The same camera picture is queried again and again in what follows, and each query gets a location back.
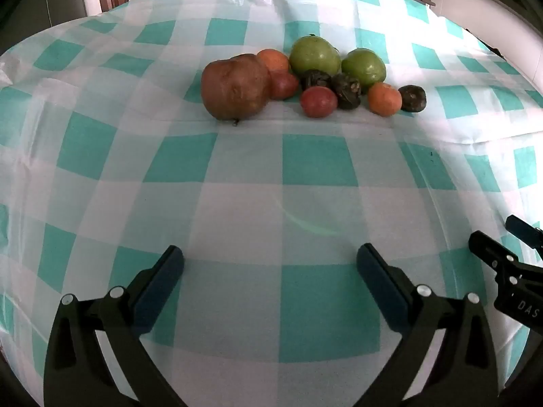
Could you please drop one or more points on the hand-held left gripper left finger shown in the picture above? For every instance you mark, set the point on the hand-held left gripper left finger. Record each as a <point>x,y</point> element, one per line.
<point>163,282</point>

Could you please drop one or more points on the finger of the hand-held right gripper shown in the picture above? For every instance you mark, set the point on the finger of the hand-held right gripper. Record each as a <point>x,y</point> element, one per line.
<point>488,248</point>
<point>524,229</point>

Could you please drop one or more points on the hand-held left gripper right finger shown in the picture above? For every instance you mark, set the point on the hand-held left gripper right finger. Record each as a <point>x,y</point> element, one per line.
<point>379,284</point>

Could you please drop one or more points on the large green tomato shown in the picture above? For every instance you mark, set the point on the large green tomato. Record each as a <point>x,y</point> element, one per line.
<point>314,57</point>

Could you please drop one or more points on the teal white checkered tablecloth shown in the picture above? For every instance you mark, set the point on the teal white checkered tablecloth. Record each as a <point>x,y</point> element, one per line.
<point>271,186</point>

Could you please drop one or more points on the dark mangosteen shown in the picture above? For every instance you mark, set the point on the dark mangosteen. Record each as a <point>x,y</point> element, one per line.
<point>413,98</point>
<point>346,91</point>
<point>316,79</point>

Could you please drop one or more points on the orange tangerine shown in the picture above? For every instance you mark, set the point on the orange tangerine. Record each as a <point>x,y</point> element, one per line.
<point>275,60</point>
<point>384,99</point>

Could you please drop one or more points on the red plum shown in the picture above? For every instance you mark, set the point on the red plum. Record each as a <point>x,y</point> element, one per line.
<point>318,101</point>
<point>283,86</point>

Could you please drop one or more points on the brown red pomegranate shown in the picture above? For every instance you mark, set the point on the brown red pomegranate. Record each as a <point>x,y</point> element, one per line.
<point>235,87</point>

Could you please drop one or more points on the small green tomato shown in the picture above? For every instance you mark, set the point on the small green tomato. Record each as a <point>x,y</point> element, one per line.
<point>364,67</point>

